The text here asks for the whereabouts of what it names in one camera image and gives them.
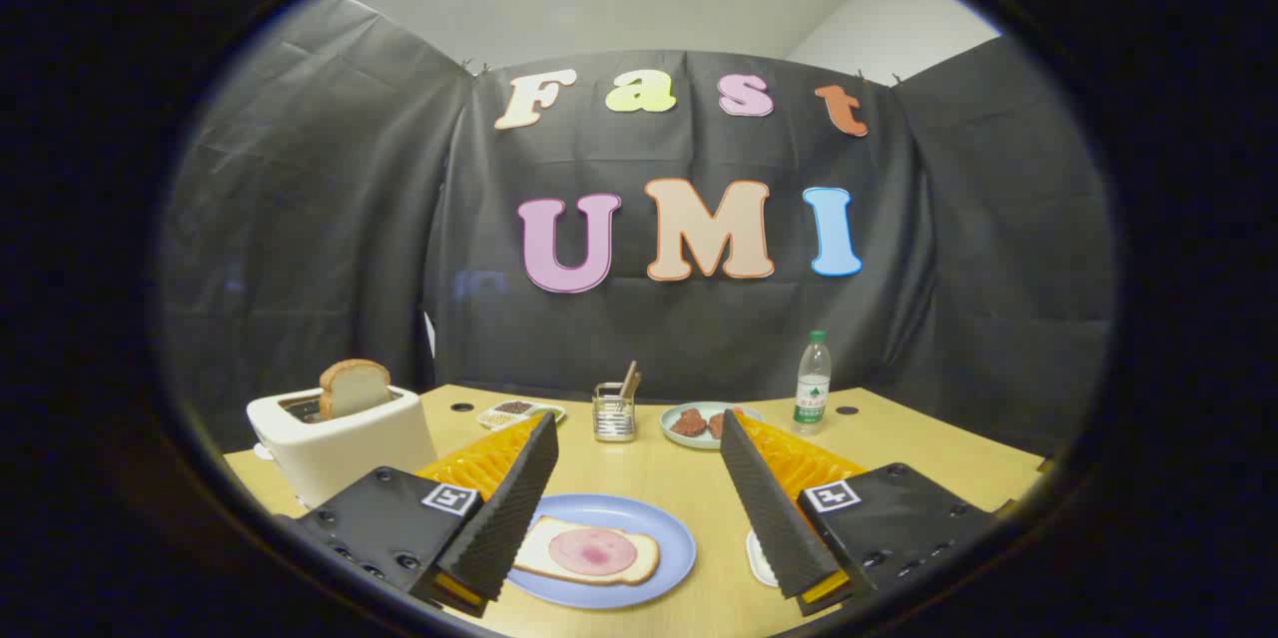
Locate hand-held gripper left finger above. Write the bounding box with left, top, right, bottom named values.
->
left=272, top=411, right=560, bottom=619

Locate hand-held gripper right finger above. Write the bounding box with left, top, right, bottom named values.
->
left=719, top=407, right=1001, bottom=617

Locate toasted bread slice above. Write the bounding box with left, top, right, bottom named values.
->
left=319, top=359, right=393, bottom=420

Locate small white plate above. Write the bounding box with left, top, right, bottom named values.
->
left=746, top=528, right=780, bottom=587

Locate pink ham slice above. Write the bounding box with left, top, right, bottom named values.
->
left=547, top=527, right=638, bottom=576

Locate pale green plate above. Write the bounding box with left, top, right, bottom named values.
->
left=660, top=401, right=765, bottom=449

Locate blue plate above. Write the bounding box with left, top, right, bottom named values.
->
left=506, top=493, right=697, bottom=610

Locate white divided condiment dish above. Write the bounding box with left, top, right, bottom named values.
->
left=477, top=400, right=566, bottom=431

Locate clear water bottle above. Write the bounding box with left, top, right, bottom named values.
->
left=793, top=330, right=833, bottom=435

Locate white bread slice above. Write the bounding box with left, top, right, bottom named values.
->
left=511, top=516, right=661, bottom=587

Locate white toaster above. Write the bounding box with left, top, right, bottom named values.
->
left=247, top=384, right=438, bottom=509

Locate wire mesh utensil holder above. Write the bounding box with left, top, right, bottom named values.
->
left=593, top=382, right=638, bottom=443

